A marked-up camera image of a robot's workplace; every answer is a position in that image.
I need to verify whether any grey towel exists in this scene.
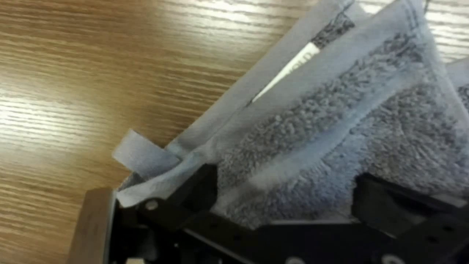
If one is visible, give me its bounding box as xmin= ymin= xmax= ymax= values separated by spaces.
xmin=112 ymin=0 xmax=469 ymax=231

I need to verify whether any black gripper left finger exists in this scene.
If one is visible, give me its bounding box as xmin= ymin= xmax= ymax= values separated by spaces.
xmin=141 ymin=162 xmax=220 ymax=231

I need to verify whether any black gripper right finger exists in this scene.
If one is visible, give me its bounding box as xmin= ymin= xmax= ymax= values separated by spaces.
xmin=351 ymin=173 xmax=458 ymax=239

